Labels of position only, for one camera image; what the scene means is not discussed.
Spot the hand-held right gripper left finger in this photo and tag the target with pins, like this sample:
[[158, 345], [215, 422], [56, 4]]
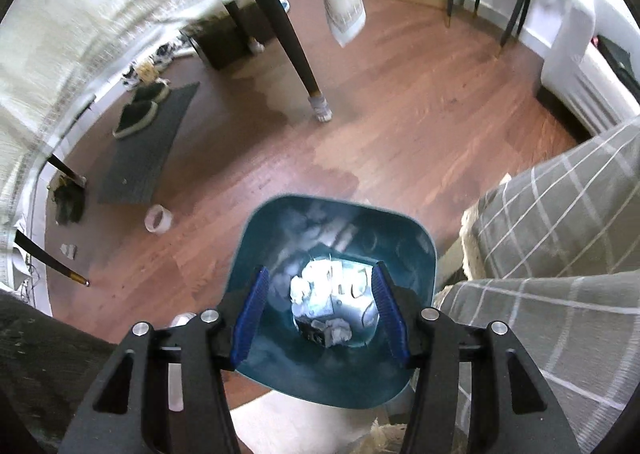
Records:
[[250, 319]]

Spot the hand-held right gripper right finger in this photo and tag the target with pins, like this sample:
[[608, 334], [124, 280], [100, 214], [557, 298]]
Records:
[[389, 314]]

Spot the teal plastic trash bin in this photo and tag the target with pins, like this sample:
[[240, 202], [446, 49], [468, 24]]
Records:
[[280, 244]]

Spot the crumpled white tissue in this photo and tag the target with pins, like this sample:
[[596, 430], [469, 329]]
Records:
[[340, 329], [302, 286]]

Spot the white blue packet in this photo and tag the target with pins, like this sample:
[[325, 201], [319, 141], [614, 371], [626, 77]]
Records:
[[340, 286]]

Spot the white cloth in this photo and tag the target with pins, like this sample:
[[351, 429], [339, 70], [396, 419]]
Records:
[[300, 426]]

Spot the white tape roll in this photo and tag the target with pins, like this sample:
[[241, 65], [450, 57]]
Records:
[[159, 220]]

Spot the dark grey floor mat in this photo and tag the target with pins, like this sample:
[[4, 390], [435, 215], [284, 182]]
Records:
[[145, 159]]

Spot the crumpled paper scrap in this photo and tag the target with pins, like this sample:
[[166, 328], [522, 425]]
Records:
[[68, 250]]

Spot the black cloth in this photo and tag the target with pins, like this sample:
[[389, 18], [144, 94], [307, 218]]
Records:
[[67, 204]]

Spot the person's dark clothing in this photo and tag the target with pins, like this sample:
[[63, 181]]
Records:
[[40, 369]]

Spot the black slipper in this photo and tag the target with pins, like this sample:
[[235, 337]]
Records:
[[135, 118], [150, 94]]

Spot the dark storage box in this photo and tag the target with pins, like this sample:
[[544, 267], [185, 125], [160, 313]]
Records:
[[220, 44]]

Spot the dark wooden table leg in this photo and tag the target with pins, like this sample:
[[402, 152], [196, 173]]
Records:
[[287, 44]]

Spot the grey armchair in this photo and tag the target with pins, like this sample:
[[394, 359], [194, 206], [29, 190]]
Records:
[[580, 79]]

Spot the white lace tablecloth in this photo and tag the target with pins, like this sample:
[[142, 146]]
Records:
[[100, 9]]

